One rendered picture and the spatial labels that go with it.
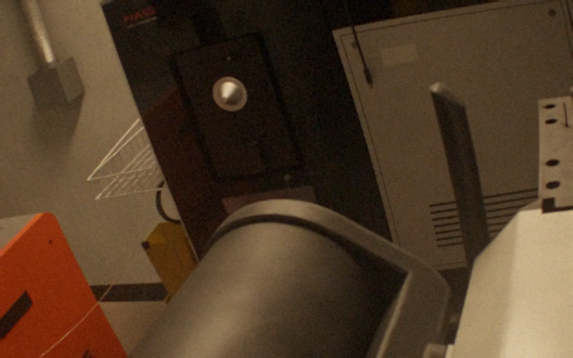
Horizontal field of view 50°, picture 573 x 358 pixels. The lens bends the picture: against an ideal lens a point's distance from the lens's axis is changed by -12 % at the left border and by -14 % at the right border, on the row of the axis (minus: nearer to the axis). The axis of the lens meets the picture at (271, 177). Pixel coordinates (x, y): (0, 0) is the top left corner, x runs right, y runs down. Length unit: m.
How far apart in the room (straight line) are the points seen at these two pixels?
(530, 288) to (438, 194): 0.95
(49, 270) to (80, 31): 1.62
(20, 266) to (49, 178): 1.97
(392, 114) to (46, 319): 0.69
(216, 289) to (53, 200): 2.93
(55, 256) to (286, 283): 1.00
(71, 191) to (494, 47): 2.35
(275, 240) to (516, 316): 0.12
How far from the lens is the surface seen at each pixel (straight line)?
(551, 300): 0.21
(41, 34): 2.74
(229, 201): 1.27
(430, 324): 0.28
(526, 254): 0.24
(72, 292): 1.27
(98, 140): 2.85
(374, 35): 1.07
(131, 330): 1.61
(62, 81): 2.69
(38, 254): 1.21
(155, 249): 1.43
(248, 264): 0.27
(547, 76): 1.07
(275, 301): 0.26
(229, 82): 1.17
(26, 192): 3.28
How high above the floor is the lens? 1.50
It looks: 22 degrees down
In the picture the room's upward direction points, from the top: 19 degrees counter-clockwise
